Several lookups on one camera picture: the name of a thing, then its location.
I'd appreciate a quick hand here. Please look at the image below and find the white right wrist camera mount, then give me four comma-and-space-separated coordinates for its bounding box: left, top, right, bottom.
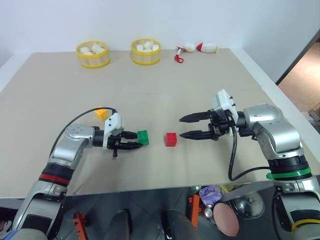
211, 88, 239, 126

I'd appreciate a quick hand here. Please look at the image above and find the white red plush toy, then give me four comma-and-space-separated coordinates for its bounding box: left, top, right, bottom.
195, 42, 220, 55

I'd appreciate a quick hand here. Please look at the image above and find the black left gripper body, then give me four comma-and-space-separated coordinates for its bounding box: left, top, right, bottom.
107, 130, 129, 159

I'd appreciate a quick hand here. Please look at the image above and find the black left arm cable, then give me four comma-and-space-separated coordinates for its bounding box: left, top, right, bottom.
49, 107, 119, 159

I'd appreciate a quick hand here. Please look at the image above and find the pink oval object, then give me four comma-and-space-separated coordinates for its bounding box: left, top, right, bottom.
212, 201, 240, 237

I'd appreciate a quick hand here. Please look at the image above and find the green toy brick cube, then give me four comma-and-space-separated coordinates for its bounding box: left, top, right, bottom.
136, 129, 151, 147

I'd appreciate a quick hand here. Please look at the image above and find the red toy brick cube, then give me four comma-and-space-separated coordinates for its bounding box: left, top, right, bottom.
165, 132, 179, 147

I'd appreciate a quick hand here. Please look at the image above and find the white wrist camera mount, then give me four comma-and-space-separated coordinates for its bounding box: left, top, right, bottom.
211, 88, 239, 126
102, 112, 125, 149

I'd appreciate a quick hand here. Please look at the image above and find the yellow toy brick cube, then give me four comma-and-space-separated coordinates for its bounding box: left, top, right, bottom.
94, 107, 109, 122

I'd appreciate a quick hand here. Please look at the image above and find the yellow bamboo steamer basket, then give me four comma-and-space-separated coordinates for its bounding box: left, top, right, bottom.
75, 40, 111, 69
130, 38, 162, 66

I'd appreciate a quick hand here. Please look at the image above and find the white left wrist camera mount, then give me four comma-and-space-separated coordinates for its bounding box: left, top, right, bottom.
102, 112, 125, 149

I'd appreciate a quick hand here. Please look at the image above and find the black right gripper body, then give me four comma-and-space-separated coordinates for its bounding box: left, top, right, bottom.
206, 108, 237, 142

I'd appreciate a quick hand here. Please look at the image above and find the shiny metal bowl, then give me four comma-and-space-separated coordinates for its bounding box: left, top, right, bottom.
229, 190, 265, 221

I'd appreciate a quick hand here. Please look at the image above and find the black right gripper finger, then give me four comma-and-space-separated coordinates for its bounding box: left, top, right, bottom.
178, 111, 210, 124
179, 129, 212, 142

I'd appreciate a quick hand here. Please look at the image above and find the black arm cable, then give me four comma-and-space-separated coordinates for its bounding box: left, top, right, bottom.
49, 107, 119, 159
228, 124, 271, 182

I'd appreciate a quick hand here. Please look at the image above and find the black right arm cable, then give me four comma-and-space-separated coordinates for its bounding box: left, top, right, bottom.
228, 124, 271, 182

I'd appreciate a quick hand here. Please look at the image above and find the orange clamp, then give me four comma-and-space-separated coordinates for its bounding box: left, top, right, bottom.
187, 194, 201, 230
71, 210, 89, 240

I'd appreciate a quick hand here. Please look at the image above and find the small white yellow plush toy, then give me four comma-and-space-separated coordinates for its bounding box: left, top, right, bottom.
183, 42, 197, 53

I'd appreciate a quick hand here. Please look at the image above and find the yellow packet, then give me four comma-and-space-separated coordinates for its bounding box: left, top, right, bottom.
219, 183, 241, 194

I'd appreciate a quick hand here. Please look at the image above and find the dark rounded shape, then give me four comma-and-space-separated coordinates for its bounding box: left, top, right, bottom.
109, 209, 134, 240
161, 209, 199, 240

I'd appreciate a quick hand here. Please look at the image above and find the red white cord charm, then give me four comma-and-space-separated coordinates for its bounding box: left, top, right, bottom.
173, 45, 185, 64

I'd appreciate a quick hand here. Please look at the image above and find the purple plastic bag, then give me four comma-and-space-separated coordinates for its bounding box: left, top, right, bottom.
198, 185, 223, 209

